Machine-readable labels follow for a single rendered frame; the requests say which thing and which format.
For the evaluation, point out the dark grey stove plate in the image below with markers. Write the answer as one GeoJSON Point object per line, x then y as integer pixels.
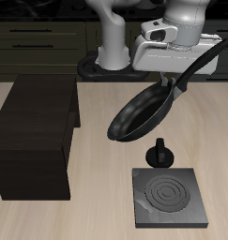
{"type": "Point", "coordinates": [168, 197]}

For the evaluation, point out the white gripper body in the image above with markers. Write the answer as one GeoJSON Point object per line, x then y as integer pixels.
{"type": "Point", "coordinates": [156, 61]}

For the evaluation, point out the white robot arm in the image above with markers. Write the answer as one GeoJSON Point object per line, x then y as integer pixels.
{"type": "Point", "coordinates": [114, 40]}

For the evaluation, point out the black frying pan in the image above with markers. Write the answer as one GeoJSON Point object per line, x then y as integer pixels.
{"type": "Point", "coordinates": [143, 114]}

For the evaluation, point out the dark wooden cabinet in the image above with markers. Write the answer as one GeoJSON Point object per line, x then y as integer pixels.
{"type": "Point", "coordinates": [34, 134]}

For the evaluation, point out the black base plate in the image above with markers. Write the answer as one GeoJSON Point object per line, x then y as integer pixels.
{"type": "Point", "coordinates": [87, 70]}

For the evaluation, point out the dark kitchen cupboards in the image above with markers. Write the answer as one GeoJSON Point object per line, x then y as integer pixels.
{"type": "Point", "coordinates": [40, 47]}

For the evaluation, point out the round black stove knob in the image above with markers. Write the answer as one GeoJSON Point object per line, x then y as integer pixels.
{"type": "Point", "coordinates": [159, 154]}

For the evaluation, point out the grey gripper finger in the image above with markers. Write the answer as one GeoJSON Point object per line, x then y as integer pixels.
{"type": "Point", "coordinates": [173, 81]}
{"type": "Point", "coordinates": [164, 80]}

